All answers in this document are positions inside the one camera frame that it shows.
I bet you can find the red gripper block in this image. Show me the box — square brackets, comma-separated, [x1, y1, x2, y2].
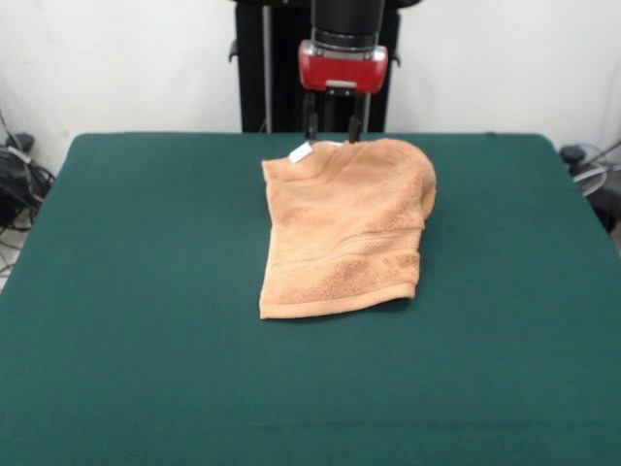
[297, 39, 390, 146]

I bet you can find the tan terry towel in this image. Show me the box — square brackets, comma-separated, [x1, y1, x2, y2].
[259, 138, 439, 321]

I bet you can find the dark green table cloth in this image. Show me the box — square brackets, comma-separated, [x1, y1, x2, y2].
[0, 131, 621, 466]

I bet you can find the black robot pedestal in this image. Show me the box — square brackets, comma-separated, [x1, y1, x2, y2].
[227, 0, 404, 134]

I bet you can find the black cable bundle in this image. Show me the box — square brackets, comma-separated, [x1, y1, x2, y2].
[0, 145, 55, 233]

